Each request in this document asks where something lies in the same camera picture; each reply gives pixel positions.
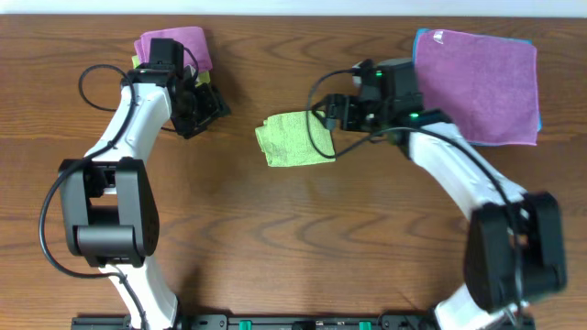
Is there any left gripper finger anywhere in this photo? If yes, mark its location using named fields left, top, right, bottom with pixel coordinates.
left=182, top=121, right=212, bottom=139
left=209, top=84, right=231, bottom=120

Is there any green microfiber cloth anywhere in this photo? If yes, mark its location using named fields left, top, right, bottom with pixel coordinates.
left=255, top=111, right=335, bottom=168

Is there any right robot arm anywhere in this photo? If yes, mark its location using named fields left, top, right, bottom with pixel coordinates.
left=305, top=59, right=568, bottom=329

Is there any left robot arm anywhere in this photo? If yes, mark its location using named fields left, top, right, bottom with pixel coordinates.
left=50, top=38, right=230, bottom=329

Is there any folded green cloth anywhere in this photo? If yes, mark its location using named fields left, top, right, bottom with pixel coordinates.
left=131, top=55, right=211, bottom=86

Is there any folded purple cloth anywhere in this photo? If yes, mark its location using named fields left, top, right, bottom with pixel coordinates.
left=134, top=27, right=213, bottom=72

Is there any flat blue cloth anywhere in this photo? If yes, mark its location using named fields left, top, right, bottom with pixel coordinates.
left=411, top=27, right=543, bottom=148

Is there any flat purple cloth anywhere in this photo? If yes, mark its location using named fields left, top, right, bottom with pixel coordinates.
left=412, top=28, right=540, bottom=148

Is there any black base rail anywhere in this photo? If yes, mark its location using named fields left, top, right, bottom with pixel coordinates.
left=71, top=314, right=441, bottom=330

